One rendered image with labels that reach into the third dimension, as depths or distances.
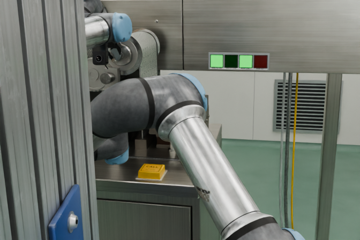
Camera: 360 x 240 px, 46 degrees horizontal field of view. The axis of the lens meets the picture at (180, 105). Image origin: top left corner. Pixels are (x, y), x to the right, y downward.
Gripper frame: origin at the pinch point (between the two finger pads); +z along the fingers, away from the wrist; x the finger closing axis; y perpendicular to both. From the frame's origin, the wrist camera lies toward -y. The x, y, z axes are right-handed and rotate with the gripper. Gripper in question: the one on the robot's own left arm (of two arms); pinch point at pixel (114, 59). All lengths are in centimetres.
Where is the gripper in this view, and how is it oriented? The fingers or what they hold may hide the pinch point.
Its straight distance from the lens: 150.7
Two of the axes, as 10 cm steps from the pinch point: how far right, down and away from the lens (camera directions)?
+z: 1.6, 4.4, 8.9
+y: 1.2, -9.0, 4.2
